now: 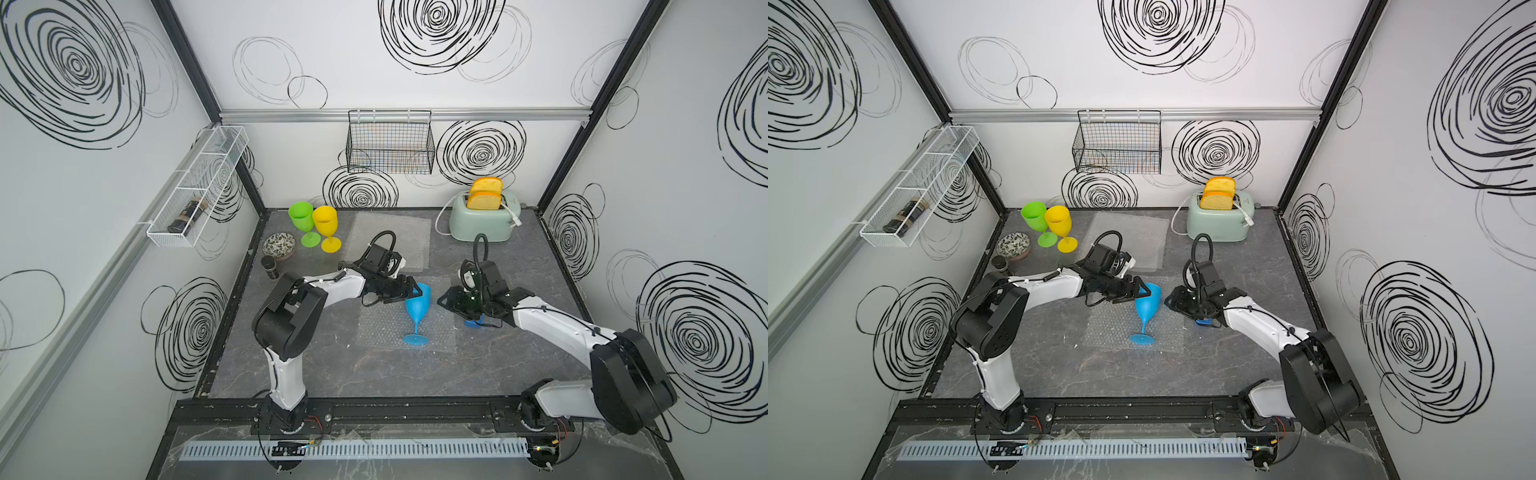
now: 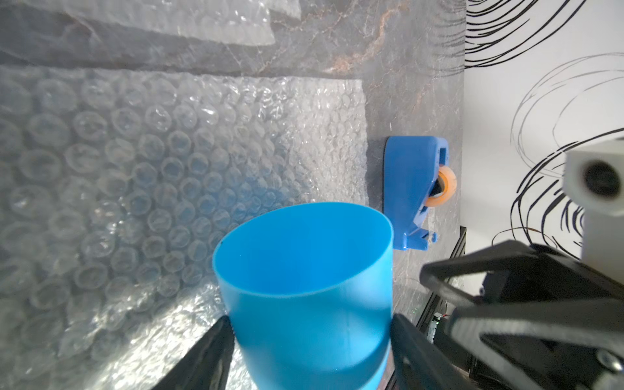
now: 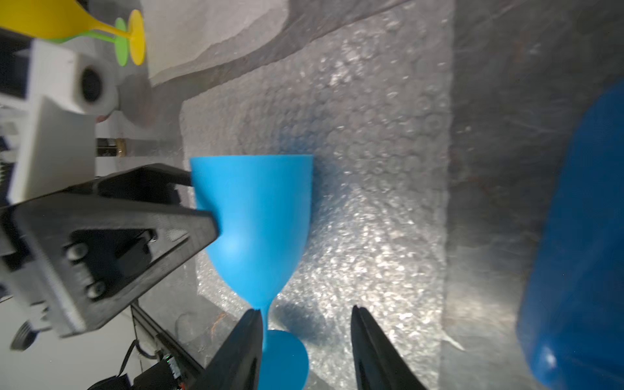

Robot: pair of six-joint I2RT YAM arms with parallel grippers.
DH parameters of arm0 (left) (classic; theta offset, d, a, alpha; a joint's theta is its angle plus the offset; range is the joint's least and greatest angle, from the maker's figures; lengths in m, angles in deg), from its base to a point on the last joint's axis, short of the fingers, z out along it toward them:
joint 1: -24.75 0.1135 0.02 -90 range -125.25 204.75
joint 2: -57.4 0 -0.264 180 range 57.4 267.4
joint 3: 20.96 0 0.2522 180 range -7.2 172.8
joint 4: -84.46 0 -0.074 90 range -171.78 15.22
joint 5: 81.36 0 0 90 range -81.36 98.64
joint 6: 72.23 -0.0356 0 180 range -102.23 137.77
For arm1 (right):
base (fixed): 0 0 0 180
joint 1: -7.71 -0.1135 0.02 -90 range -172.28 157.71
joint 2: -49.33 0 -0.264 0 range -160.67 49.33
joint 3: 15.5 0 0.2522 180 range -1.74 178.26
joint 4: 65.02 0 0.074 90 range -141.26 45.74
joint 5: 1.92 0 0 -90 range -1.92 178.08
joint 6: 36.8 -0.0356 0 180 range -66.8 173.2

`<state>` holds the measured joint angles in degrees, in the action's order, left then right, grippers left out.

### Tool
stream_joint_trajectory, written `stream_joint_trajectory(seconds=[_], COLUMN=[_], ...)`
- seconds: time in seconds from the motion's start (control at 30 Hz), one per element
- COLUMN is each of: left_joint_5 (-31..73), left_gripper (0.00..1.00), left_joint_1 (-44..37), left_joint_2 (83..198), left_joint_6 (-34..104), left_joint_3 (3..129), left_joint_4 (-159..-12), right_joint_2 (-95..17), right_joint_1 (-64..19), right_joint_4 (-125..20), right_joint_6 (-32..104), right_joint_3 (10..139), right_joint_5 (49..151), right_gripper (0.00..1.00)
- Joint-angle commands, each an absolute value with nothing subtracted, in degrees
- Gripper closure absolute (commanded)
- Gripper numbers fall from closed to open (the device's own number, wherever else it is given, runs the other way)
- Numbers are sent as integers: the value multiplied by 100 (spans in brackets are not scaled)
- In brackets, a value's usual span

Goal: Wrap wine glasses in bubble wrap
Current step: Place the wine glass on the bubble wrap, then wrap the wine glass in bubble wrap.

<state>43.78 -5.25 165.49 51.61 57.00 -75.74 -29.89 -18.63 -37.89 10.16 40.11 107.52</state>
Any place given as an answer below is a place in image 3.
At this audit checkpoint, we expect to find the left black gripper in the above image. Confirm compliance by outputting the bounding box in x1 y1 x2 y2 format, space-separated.
1 163 218 336

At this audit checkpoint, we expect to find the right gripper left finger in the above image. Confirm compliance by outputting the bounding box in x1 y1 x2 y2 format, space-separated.
192 309 263 390

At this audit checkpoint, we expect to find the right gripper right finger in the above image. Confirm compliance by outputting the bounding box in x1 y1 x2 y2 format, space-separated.
350 305 427 390

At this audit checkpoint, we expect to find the blue plastic wine glass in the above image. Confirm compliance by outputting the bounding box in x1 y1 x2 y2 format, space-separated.
190 154 314 389

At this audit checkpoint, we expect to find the green plastic wine glass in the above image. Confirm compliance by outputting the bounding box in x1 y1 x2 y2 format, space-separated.
50 30 130 67

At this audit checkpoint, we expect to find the bubble wrap sheet stack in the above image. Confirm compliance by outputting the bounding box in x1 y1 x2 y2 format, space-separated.
141 0 289 85

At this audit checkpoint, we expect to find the yellow plastic wine glass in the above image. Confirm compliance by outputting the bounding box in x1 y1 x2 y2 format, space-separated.
1 0 146 66

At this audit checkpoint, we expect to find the dark spice bottle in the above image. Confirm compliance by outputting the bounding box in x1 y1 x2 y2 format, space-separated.
96 138 127 158

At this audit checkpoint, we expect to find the blue tape dispenser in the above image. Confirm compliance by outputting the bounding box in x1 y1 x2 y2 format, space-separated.
516 84 623 389

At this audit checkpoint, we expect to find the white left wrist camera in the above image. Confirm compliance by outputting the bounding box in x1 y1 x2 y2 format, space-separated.
1 35 117 204

